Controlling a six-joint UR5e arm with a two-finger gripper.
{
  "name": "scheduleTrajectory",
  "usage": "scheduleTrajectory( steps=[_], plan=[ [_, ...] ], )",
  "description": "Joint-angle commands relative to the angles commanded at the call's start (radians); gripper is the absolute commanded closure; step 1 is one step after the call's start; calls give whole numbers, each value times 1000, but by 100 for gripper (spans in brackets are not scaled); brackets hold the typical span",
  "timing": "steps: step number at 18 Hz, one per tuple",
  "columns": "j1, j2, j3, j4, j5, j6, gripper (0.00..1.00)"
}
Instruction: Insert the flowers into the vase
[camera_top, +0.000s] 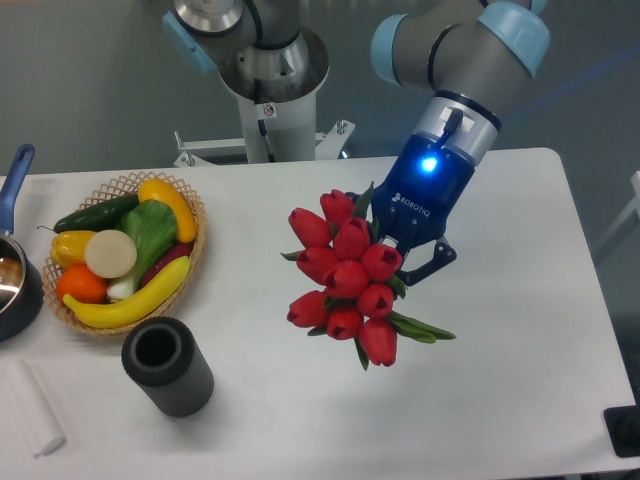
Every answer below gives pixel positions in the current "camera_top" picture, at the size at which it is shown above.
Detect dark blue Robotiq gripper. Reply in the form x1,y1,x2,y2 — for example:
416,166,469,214
345,134,475,286

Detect red tulip bouquet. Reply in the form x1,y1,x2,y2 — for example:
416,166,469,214
283,188,456,368

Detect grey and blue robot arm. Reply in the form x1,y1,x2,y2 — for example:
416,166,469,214
162,1,550,286

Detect dark grey ribbed vase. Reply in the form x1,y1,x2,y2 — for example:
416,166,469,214
121,316,214,418

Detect dark red chili pepper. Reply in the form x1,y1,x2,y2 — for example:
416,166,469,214
140,243,192,287

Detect yellow squash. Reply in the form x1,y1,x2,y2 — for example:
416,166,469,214
138,178,197,243

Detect green leafy cabbage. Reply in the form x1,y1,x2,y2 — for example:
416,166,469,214
107,200,177,302

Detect yellow banana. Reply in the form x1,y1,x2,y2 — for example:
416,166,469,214
63,256,191,330

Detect beige round onion slice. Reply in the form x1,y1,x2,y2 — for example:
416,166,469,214
84,230,137,279

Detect green cucumber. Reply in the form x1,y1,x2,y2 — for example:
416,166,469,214
38,195,139,234

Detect black device at table edge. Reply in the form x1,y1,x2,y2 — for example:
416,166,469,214
603,405,639,458

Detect orange fruit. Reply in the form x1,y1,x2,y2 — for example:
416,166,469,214
56,265,107,304

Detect yellow bell pepper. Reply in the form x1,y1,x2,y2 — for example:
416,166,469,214
50,230,96,269

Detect white foam roll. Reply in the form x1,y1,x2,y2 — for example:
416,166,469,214
1,360,66,458

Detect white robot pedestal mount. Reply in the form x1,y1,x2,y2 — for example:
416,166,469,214
174,92,356,167

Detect white chair frame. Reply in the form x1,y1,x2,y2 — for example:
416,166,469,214
593,171,639,264

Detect dark pot with blue handle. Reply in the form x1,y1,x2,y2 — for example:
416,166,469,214
1,144,43,342

